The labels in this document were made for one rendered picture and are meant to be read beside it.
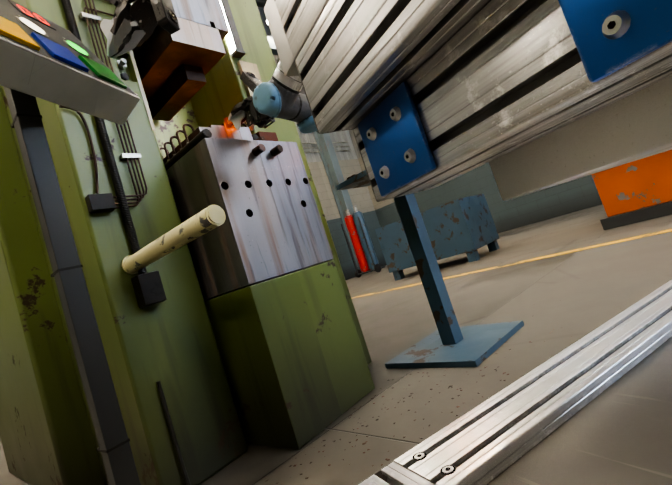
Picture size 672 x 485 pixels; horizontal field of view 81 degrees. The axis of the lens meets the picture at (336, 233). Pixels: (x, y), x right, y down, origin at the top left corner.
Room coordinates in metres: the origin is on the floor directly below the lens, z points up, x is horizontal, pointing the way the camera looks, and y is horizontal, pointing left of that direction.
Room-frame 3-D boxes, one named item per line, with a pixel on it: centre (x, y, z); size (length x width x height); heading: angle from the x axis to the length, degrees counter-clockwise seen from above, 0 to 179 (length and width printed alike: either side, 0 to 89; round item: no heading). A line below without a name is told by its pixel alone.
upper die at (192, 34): (1.38, 0.40, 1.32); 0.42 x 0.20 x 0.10; 50
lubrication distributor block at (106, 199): (1.03, 0.58, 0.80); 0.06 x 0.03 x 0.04; 140
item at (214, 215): (0.93, 0.39, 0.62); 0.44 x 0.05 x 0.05; 50
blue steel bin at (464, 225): (5.09, -1.22, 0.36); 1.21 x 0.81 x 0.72; 49
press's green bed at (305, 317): (1.43, 0.37, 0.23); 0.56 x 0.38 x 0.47; 50
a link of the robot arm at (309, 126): (1.05, -0.02, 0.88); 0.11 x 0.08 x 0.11; 148
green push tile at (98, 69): (0.83, 0.38, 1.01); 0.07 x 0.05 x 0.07; 165
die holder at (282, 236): (1.43, 0.37, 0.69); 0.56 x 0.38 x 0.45; 50
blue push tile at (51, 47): (0.73, 0.41, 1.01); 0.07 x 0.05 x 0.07; 165
